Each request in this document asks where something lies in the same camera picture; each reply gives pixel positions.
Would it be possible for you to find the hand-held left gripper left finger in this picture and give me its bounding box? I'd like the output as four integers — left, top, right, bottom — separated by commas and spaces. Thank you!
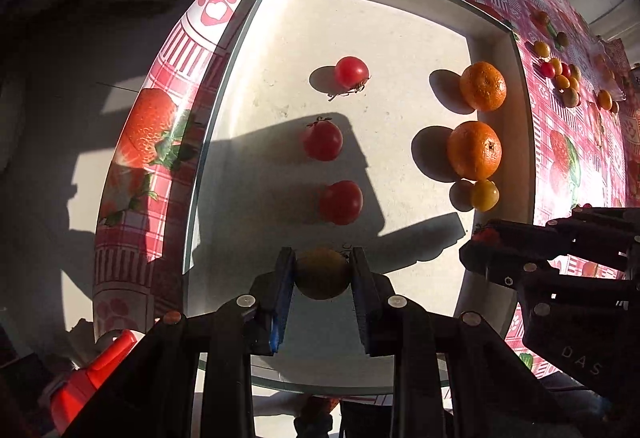
65, 246, 297, 438

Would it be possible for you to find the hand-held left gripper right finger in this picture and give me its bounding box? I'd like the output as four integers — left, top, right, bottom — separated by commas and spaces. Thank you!
350, 246, 566, 438

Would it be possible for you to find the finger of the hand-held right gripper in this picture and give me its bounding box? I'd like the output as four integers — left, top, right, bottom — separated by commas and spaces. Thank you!
459, 219, 627, 290
547, 207, 640, 253

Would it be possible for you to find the white rectangular tray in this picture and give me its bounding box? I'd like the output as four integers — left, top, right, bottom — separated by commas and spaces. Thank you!
182, 0, 538, 391

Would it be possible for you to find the red plastic object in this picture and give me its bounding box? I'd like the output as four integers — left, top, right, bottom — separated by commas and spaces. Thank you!
47, 329, 138, 438

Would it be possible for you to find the pink strawberry printed tablecloth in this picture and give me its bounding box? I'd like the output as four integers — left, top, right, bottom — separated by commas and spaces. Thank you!
92, 0, 640, 379

